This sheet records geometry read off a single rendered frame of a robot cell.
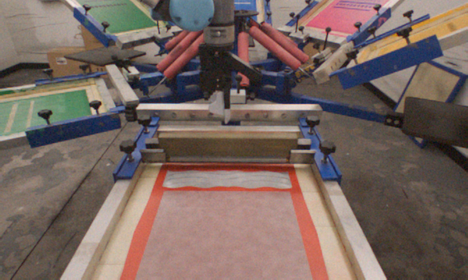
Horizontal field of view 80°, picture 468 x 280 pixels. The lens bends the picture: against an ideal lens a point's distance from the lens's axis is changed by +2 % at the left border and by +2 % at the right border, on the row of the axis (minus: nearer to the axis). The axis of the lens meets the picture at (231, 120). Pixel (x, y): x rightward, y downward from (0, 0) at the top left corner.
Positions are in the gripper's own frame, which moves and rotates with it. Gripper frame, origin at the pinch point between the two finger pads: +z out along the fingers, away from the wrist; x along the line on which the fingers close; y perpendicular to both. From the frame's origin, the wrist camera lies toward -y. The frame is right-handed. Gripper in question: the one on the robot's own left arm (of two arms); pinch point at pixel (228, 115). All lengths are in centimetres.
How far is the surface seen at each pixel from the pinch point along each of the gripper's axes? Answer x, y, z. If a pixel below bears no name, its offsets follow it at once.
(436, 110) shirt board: -41, -90, 19
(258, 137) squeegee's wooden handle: 1.3, -8.6, 6.7
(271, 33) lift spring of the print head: -77, -21, -8
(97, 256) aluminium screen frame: 33.4, 25.9, 14.9
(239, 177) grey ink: 7.7, -3.1, 16.2
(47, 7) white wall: -413, 303, 7
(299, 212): 19.5, -17.4, 17.1
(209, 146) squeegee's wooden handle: 1.6, 5.9, 9.5
